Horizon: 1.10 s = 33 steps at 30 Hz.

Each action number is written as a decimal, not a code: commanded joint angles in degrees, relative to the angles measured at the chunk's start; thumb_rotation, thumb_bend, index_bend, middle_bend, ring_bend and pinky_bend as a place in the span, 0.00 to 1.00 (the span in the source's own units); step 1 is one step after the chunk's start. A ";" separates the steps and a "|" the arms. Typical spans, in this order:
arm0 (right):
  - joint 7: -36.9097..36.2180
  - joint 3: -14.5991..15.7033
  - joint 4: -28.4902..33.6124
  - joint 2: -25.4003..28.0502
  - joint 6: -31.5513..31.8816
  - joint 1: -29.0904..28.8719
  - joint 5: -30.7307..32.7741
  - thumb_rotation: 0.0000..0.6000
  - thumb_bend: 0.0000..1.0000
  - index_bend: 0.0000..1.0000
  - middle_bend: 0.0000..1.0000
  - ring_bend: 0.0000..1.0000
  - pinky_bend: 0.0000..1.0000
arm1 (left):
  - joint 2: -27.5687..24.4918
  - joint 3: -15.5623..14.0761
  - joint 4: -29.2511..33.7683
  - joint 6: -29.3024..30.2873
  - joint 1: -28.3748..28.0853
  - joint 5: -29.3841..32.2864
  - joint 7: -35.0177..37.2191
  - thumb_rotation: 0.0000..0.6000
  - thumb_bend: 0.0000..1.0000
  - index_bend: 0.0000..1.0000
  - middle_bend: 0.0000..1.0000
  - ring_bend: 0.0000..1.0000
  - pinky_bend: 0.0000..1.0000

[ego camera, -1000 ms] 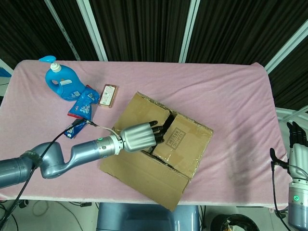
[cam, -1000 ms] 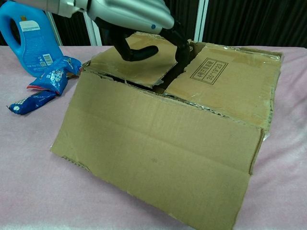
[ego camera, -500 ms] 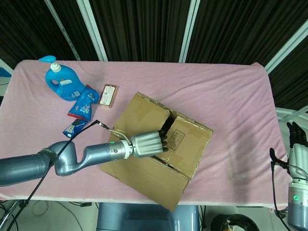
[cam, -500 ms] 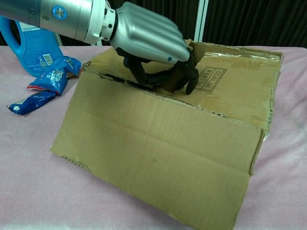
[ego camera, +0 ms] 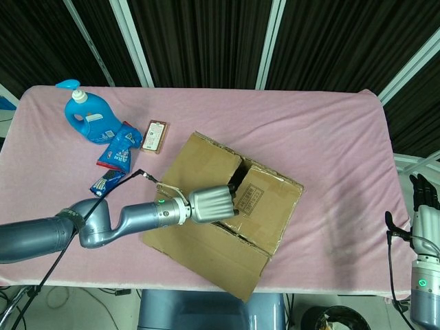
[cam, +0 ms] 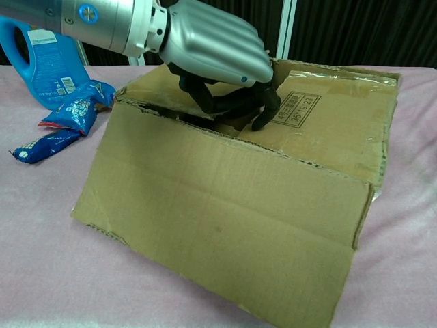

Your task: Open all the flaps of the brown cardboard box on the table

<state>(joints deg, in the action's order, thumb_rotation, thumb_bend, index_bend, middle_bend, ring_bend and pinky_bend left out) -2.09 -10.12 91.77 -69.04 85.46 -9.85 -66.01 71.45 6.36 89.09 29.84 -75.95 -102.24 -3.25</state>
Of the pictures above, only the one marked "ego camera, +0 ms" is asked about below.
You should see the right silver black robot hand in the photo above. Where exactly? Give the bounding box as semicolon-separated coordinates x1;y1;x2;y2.
408;173;440;257

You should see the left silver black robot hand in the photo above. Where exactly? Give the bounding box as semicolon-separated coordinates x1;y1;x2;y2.
187;184;241;224

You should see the brown cardboard shipping box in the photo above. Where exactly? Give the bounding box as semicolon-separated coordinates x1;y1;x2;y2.
142;131;305;303

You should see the small brown flat packet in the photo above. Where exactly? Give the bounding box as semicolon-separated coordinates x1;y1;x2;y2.
140;119;171;155

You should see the crumpled blue snack bag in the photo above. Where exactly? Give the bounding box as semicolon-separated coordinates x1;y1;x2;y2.
96;120;144;173

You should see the grey-blue robot torso base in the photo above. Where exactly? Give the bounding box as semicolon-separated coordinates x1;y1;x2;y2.
137;289;286;330

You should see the blue sandwich cookie packet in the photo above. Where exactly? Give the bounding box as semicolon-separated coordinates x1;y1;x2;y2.
89;168;127;199

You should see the pink tablecloth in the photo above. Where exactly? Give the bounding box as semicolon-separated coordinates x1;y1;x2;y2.
0;84;413;296

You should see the black waste bin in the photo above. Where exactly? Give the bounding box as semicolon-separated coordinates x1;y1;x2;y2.
301;305;372;330

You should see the blue detergent pump bottle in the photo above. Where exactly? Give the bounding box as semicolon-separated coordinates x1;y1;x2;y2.
56;78;124;146

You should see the black pleated curtain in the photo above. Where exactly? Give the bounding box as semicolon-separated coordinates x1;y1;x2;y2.
0;0;440;155

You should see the white framed side panel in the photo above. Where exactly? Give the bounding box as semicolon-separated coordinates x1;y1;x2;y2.
0;82;20;122

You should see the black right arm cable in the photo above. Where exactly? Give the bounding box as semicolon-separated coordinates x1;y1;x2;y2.
384;211;419;330

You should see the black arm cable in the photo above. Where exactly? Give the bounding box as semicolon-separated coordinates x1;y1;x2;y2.
384;211;419;330
8;168;188;330

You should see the white metal frame bar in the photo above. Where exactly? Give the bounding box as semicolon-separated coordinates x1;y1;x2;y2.
393;153;440;173

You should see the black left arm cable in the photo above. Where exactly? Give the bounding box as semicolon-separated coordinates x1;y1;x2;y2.
8;168;188;330

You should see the white frame post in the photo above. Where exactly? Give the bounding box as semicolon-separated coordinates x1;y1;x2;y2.
377;30;440;106
256;0;287;91
109;0;155;89

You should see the thin grey frame rail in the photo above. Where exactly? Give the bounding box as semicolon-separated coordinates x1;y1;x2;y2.
63;0;115;87

